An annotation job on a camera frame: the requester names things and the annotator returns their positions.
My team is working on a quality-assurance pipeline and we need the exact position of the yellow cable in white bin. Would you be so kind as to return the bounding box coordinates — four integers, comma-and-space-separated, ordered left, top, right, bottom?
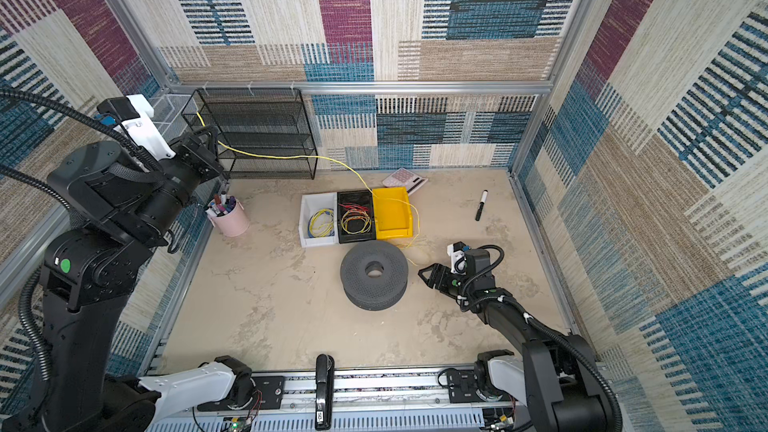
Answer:
309, 208, 336, 239

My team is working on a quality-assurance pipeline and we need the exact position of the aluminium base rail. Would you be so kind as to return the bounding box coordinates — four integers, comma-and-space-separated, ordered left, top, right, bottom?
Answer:
150, 364, 533, 431

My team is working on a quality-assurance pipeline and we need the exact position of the yellow plastic bin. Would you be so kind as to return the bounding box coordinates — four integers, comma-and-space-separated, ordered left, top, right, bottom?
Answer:
372, 187, 414, 240

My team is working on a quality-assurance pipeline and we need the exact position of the black mesh shelf rack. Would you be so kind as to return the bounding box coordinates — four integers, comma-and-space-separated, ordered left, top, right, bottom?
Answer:
187, 88, 318, 180

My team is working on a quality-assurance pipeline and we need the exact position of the black plastic bin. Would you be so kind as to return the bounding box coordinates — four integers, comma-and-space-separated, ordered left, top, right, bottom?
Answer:
336, 190, 376, 244

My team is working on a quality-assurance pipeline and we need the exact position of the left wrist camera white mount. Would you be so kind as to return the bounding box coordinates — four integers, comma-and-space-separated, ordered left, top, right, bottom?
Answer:
96, 94, 176, 160

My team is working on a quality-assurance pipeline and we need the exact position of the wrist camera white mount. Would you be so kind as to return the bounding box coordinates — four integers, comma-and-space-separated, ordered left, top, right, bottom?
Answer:
447, 242, 471, 276
96, 94, 176, 160

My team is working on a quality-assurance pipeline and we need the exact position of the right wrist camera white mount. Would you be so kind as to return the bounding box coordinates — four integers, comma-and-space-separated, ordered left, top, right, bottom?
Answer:
447, 242, 471, 276

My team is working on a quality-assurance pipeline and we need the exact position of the black white marker pen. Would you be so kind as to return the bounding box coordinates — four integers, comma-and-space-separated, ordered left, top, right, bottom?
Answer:
474, 189, 489, 222

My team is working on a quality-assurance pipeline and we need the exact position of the yellow cable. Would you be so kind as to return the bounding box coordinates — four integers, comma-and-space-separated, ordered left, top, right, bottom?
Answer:
340, 209, 373, 236
309, 208, 336, 239
194, 110, 421, 250

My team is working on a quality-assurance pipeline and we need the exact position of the grey perforated cable spool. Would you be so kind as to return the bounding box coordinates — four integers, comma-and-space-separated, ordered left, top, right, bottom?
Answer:
340, 241, 409, 311

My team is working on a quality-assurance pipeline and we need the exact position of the blue cable in white bin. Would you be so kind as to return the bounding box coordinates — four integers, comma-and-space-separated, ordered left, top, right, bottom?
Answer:
307, 209, 336, 240

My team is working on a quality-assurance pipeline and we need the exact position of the white plastic bin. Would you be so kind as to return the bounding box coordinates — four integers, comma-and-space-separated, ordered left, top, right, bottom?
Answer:
298, 192, 339, 248

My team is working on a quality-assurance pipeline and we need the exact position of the pink pen cup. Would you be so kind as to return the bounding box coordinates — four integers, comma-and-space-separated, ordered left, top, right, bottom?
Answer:
205, 193, 250, 238

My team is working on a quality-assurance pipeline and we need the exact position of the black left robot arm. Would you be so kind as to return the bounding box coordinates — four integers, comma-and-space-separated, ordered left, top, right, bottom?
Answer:
1, 88, 256, 431

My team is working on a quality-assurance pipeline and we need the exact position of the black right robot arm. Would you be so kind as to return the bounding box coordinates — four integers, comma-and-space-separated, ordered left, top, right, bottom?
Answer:
418, 242, 624, 431

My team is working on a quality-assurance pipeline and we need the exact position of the yellow cable in black bin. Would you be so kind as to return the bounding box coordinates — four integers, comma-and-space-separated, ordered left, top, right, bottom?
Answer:
340, 209, 373, 236

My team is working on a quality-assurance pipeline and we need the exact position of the white wire mesh basket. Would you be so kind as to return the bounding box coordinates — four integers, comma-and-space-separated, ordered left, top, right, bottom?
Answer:
150, 94, 198, 142

